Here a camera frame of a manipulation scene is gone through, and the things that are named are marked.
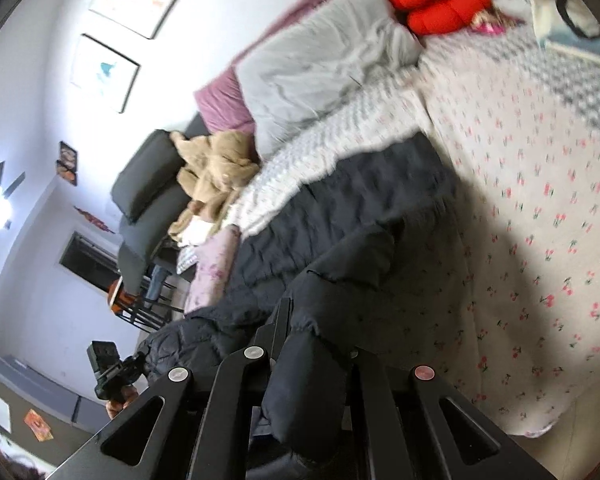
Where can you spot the framed picture with blue print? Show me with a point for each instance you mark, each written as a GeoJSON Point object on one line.
{"type": "Point", "coordinates": [102, 72]}

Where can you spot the dark window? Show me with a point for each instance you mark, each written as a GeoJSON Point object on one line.
{"type": "Point", "coordinates": [87, 262]}

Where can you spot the small pink patterned item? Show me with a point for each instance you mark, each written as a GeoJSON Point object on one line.
{"type": "Point", "coordinates": [495, 25]}

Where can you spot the black chair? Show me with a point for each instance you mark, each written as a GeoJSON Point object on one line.
{"type": "Point", "coordinates": [140, 300]}

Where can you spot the light grey pillow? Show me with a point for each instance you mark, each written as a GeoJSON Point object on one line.
{"type": "Point", "coordinates": [320, 60]}

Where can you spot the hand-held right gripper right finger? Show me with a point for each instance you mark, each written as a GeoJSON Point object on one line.
{"type": "Point", "coordinates": [371, 377]}

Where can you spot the red puffer jacket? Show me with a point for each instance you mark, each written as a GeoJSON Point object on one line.
{"type": "Point", "coordinates": [440, 0]}

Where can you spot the grey cabinet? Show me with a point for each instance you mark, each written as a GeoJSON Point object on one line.
{"type": "Point", "coordinates": [35, 390]}

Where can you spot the pink floral cloth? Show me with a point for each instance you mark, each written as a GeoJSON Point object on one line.
{"type": "Point", "coordinates": [212, 270]}

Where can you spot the beige plush robe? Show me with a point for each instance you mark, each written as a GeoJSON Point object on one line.
{"type": "Point", "coordinates": [215, 170]}

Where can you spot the person's left hand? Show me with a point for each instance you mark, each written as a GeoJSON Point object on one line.
{"type": "Point", "coordinates": [120, 402]}

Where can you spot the cherry print bed sheet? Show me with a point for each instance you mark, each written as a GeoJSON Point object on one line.
{"type": "Point", "coordinates": [530, 210]}

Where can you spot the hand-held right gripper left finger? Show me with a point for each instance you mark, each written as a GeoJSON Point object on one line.
{"type": "Point", "coordinates": [275, 330]}

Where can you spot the red wall ornament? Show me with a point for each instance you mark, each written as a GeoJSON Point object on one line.
{"type": "Point", "coordinates": [95, 220]}

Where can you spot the orange card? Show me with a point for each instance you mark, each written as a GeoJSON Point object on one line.
{"type": "Point", "coordinates": [37, 422]}

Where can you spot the small dark wall pictures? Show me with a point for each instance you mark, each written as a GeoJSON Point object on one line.
{"type": "Point", "coordinates": [67, 162]}

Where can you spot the dark grey sofa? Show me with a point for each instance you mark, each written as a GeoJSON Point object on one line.
{"type": "Point", "coordinates": [150, 175]}

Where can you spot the black quilted jacket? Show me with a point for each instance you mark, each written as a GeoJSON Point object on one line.
{"type": "Point", "coordinates": [340, 270]}

